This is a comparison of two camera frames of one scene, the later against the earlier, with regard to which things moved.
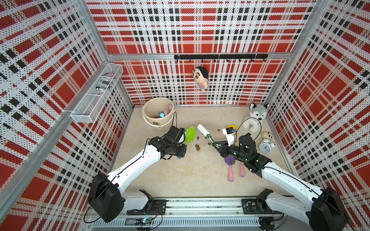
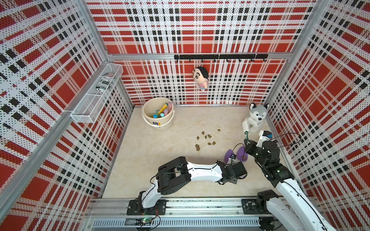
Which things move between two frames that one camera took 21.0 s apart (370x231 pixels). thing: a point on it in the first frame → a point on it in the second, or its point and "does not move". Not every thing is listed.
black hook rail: [244, 56] does not move
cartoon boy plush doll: [200, 76] does not move
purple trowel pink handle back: [170, 106] does not move
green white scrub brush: [201, 128] → [245, 129]
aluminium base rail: [205, 212] does not move
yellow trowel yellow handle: [234, 127] → [161, 110]
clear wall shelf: [89, 109] does not move
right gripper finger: [222, 147] → [250, 145]
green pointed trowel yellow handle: [190, 135] → [162, 109]
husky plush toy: [257, 113] does not move
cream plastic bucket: [158, 113] does not move
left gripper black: [181, 153] → [234, 180]
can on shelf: [105, 82] does not move
